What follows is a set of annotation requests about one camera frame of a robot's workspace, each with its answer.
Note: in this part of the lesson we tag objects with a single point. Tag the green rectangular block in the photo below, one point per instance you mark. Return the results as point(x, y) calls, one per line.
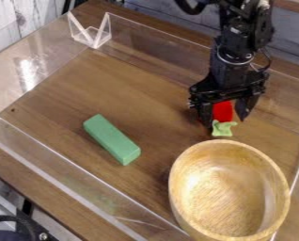
point(116, 143)

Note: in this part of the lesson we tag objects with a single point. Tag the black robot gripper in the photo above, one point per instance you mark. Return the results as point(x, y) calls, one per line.
point(229, 81)

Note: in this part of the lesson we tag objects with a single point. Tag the black clamp mount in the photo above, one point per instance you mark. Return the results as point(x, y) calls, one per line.
point(40, 232)

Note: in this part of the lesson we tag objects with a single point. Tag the wooden bowl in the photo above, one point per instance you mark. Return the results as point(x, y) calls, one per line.
point(228, 192)

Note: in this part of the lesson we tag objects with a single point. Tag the clear acrylic table enclosure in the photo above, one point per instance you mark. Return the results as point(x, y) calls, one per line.
point(132, 81)

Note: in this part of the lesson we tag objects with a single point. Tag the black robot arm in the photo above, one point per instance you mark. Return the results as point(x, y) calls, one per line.
point(245, 26)

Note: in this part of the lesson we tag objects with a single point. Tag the red plush strawberry toy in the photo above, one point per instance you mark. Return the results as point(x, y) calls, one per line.
point(223, 119)

